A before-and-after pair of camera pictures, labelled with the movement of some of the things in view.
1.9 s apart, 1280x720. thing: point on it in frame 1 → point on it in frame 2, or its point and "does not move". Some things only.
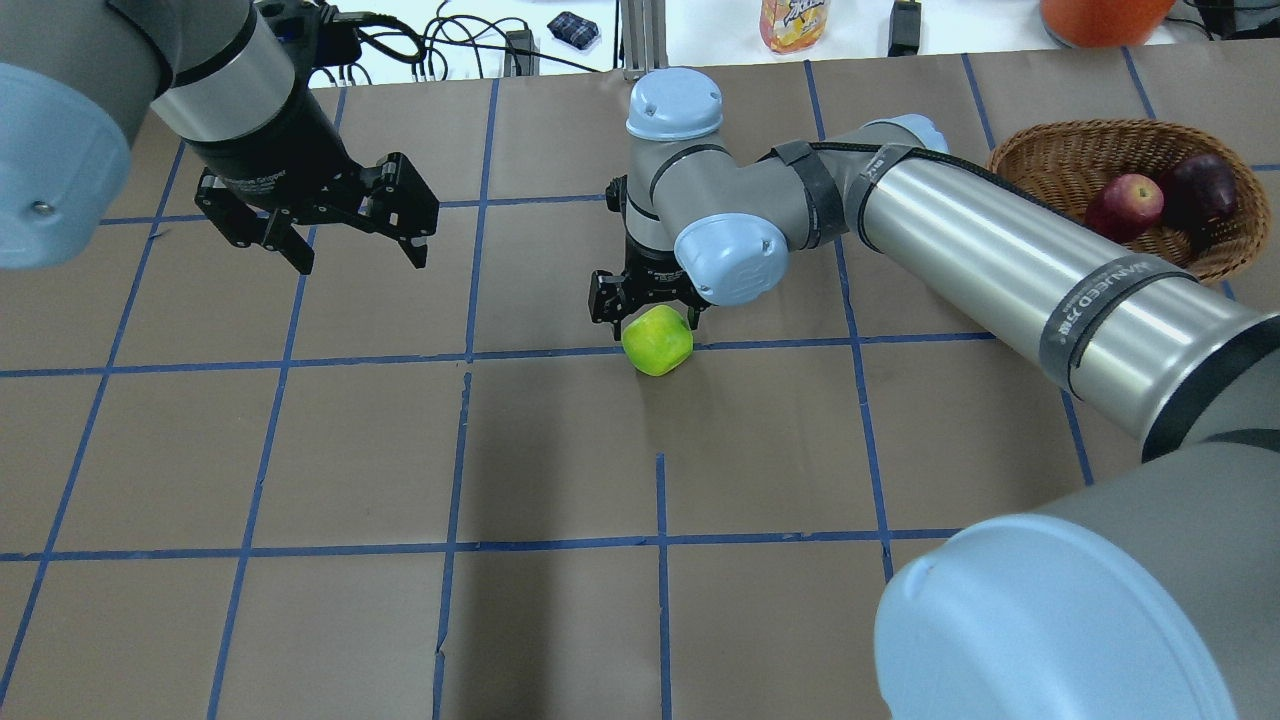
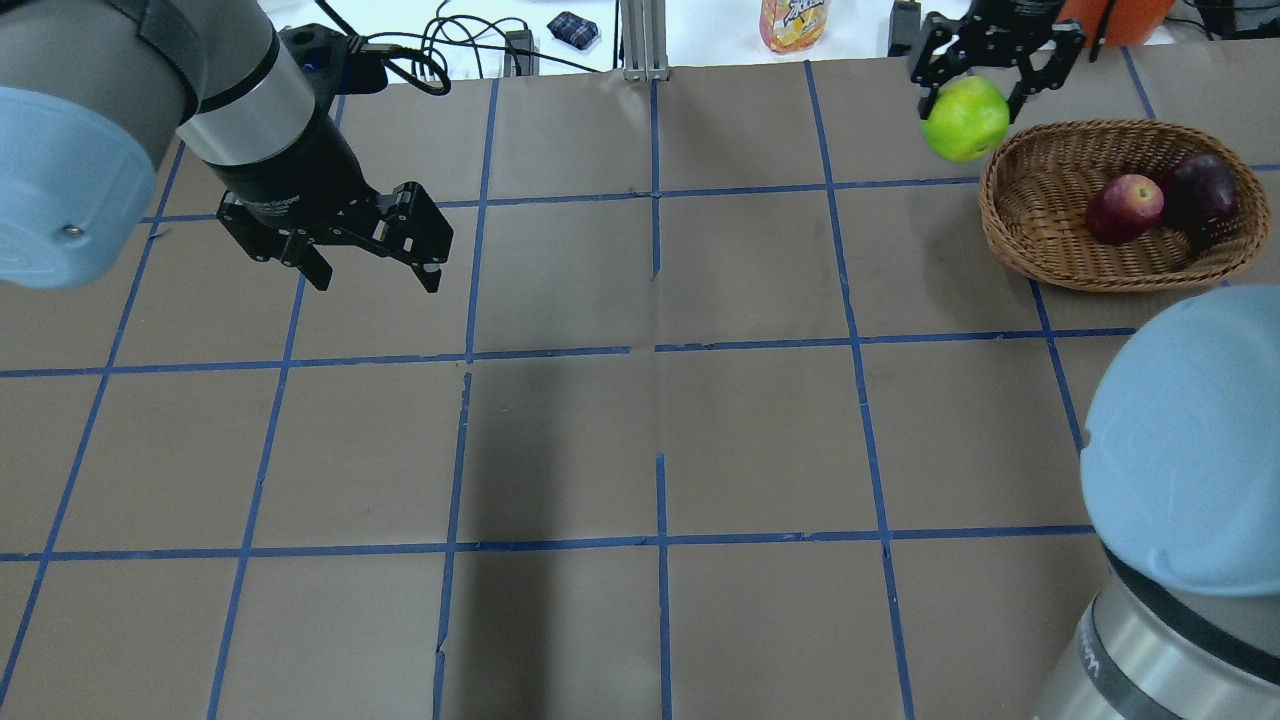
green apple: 657,339 → 965,120
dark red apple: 1200,190 does not move
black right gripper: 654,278 → 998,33
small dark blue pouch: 574,30 does not move
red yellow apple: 1123,207 does not move
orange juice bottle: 792,25 does not move
